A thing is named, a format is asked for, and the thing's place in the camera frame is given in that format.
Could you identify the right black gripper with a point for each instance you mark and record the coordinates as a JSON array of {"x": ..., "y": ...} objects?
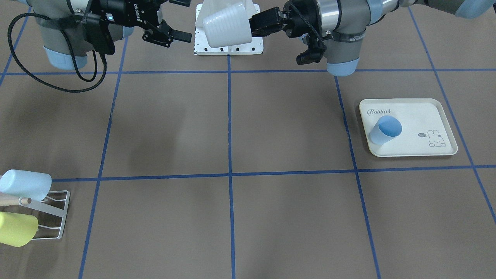
[{"x": 124, "y": 8}]

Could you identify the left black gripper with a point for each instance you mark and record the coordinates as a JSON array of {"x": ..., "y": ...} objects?
[{"x": 301, "y": 15}]

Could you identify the grey plastic cup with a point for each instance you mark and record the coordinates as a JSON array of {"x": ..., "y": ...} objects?
[{"x": 228, "y": 26}]

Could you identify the light blue plastic cup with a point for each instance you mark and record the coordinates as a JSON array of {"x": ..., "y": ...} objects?
[{"x": 26, "y": 184}]

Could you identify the yellow plastic cup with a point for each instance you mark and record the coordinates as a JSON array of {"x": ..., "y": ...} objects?
[{"x": 17, "y": 229}]

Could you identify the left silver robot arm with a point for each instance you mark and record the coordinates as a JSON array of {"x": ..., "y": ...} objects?
[{"x": 334, "y": 29}]

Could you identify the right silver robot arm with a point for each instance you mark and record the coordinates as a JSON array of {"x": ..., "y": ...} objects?
[{"x": 72, "y": 28}]

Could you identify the cream plastic tray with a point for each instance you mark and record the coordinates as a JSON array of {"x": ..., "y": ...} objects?
[{"x": 426, "y": 130}]

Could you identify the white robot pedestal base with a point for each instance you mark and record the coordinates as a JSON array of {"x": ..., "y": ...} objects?
[{"x": 208, "y": 7}]

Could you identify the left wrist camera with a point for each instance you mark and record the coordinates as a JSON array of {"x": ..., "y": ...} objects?
[{"x": 315, "y": 51}]

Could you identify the white wire cup rack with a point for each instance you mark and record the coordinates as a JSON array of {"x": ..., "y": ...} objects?
[{"x": 51, "y": 212}]

